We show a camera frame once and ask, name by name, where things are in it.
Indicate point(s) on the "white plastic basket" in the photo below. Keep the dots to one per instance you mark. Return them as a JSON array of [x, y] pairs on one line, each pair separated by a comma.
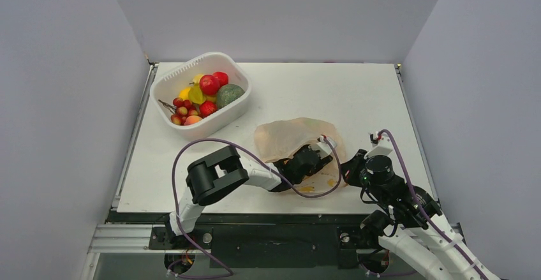
[[167, 87]]

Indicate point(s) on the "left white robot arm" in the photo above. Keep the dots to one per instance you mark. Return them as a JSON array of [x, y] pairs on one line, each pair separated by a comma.
[[215, 176]]

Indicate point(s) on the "yellow fake pear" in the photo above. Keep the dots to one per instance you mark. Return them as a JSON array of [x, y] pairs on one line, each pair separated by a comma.
[[196, 79]]

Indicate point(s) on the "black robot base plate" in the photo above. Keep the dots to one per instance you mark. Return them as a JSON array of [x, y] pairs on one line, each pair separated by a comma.
[[258, 240]]

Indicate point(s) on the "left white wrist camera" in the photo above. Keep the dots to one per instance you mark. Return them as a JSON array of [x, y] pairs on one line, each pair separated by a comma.
[[324, 146]]

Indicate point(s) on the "small red fake fruit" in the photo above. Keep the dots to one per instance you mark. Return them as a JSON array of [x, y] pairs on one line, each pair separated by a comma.
[[209, 85]]

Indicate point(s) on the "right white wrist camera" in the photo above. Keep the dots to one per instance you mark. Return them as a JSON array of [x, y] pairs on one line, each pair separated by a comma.
[[381, 145]]

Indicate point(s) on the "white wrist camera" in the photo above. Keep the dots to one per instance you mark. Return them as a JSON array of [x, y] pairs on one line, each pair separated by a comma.
[[324, 146], [381, 145]]

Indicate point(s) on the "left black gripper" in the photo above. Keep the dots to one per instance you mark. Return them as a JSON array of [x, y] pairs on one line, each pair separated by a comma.
[[321, 161]]

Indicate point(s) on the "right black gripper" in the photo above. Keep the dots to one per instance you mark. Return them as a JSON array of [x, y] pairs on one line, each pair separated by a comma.
[[353, 168]]

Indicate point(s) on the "yellow fake lemon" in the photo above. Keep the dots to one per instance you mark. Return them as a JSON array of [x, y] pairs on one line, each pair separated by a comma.
[[184, 93]]

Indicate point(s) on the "red fake grape bunch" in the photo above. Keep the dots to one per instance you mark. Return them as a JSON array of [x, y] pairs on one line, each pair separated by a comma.
[[179, 109]]

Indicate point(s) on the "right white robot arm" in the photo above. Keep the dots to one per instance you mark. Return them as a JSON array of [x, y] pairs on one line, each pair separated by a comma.
[[409, 222]]

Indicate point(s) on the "green fake avocado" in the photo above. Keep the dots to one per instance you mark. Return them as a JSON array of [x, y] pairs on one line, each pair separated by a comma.
[[228, 94]]

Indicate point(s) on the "pink orange fake peach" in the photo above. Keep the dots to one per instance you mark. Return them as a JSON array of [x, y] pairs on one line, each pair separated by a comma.
[[192, 119]]

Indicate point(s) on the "translucent orange plastic bag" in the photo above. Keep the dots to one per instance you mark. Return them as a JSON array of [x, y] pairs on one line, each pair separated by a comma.
[[282, 139]]

